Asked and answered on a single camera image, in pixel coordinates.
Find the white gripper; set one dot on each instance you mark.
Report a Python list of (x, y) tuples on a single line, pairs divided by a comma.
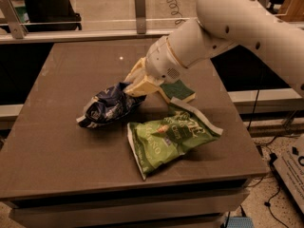
[(159, 62)]

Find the blue chip bag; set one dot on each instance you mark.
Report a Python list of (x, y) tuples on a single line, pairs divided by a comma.
[(109, 106)]

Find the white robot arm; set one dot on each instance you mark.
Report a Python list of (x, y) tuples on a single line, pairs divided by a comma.
[(219, 25)]

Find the green jalapeno chip bag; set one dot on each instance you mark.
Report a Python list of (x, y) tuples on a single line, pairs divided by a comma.
[(158, 142)]

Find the green and yellow sponge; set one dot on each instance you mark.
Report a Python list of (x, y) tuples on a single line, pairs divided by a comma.
[(177, 90)]

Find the black cabinet behind glass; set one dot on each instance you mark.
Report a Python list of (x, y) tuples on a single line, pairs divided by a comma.
[(51, 15)]

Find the glass barrier panel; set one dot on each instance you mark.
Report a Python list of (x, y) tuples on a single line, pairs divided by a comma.
[(161, 15)]

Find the blue floor item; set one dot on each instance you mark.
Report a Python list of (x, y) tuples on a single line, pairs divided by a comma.
[(239, 222)]

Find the white printed floor box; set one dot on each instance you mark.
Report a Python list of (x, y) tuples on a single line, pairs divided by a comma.
[(290, 167)]

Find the middle metal glass bracket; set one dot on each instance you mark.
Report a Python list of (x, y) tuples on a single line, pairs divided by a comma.
[(140, 13)]

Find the left metal glass bracket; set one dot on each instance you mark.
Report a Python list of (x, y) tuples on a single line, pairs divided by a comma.
[(17, 30)]

